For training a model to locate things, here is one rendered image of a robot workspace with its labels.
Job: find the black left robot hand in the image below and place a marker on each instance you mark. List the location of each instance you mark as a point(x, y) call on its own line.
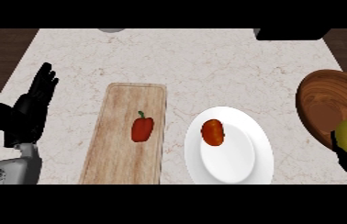
point(29, 117)

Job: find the yellow-green lemon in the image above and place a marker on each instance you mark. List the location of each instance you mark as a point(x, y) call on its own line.
point(343, 132)

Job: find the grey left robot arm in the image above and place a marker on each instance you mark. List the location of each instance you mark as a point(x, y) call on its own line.
point(20, 169)

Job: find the white round plate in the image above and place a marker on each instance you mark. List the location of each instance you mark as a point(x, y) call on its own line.
point(236, 160)

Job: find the brown wooden bowl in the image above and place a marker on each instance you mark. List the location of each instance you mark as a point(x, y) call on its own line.
point(323, 102)

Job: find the pale wooden cutting board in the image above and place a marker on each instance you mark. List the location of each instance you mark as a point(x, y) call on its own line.
point(125, 160)

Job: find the red bell pepper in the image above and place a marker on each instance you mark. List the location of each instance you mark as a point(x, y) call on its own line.
point(143, 129)

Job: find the grey round object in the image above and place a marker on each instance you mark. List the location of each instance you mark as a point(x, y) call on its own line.
point(112, 30)

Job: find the orange-red oval fruit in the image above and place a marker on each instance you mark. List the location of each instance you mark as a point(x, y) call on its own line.
point(214, 132)

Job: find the black appliance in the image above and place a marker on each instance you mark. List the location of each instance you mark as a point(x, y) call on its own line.
point(292, 34)

